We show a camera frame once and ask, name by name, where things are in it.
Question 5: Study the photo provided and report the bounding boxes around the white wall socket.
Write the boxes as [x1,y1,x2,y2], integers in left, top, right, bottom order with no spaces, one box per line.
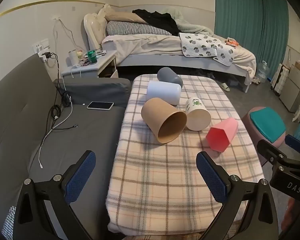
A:
[32,38,51,54]

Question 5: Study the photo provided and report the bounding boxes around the white smartphone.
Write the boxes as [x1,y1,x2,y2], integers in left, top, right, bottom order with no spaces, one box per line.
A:
[87,101,115,111]

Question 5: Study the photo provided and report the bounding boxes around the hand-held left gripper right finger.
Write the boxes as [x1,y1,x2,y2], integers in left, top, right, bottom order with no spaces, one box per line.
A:
[195,151,287,240]

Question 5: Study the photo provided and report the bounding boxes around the white mug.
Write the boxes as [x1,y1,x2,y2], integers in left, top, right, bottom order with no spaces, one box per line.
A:
[66,50,80,67]

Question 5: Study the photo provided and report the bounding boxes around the clear water jug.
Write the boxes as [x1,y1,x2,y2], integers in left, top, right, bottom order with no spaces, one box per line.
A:
[255,60,269,83]

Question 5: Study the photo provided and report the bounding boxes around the green drink can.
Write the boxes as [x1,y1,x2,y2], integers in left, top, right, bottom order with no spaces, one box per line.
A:
[87,50,98,65]

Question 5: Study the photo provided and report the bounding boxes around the white charging cable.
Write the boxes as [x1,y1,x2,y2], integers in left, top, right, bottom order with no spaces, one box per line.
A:
[38,99,74,170]

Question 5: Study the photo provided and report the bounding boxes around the white cup with green print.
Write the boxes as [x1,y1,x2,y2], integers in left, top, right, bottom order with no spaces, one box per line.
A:
[185,97,212,132]

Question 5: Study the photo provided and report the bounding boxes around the pink round stool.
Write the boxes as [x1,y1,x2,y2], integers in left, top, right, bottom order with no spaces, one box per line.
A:
[242,106,288,167]

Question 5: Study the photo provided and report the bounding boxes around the grey cabinet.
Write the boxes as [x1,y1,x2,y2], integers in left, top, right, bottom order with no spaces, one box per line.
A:
[279,65,300,113]

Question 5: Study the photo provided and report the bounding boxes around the bed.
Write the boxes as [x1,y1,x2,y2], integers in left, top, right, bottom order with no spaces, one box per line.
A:
[83,12,258,93]

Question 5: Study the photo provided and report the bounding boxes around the teal seat cushion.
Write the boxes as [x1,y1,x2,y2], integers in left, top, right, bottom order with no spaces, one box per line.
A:
[249,107,287,143]

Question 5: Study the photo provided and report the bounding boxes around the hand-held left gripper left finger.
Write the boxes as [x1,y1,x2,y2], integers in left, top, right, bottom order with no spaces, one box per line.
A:
[12,150,97,240]

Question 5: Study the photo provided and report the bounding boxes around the black clothing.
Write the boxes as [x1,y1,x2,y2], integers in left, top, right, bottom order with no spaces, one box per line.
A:
[132,9,182,36]

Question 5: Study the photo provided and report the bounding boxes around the person's right forearm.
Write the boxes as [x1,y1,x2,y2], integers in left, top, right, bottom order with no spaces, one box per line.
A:
[281,197,300,240]

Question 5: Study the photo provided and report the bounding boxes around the grey sofa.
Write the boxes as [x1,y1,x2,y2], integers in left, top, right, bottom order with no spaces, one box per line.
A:
[0,53,132,240]

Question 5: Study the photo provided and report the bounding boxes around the beige pillow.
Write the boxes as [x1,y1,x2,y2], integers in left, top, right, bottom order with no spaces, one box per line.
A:
[104,11,147,25]

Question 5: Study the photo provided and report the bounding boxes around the brown paper cup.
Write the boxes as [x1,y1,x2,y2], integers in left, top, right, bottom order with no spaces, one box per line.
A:
[141,97,188,145]

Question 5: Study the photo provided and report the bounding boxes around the black charging cable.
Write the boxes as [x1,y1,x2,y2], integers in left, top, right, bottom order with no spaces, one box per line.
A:
[47,52,78,130]

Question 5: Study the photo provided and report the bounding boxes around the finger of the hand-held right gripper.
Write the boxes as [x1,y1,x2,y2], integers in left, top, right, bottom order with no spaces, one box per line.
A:
[284,134,300,155]
[256,139,290,166]

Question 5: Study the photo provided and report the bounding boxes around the white nightstand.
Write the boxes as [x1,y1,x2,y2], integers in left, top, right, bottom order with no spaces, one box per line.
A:
[61,50,119,79]

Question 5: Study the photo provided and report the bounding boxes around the pale green fluffy blanket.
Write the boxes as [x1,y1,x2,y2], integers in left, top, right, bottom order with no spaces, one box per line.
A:
[165,6,214,37]

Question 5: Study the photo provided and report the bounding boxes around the grey cup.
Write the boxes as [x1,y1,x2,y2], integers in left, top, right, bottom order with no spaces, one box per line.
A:
[157,67,184,90]

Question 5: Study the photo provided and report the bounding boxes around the plaid blanket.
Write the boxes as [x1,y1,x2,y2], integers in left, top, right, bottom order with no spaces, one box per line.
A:
[105,74,265,237]

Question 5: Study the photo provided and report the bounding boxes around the checked pillow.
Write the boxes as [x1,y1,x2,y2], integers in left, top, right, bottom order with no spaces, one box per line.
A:
[106,21,173,36]

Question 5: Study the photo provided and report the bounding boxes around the spotted white mat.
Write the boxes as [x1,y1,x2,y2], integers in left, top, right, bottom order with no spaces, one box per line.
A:
[178,32,235,67]

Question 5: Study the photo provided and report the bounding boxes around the plain white cup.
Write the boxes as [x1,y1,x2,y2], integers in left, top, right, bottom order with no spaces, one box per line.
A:
[147,80,182,106]

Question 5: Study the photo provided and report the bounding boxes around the pink hexagonal cup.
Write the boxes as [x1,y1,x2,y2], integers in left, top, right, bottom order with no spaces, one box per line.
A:
[206,117,239,153]

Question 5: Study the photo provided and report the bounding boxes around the teal curtain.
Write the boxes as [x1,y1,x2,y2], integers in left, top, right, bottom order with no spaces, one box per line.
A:
[214,0,290,47]

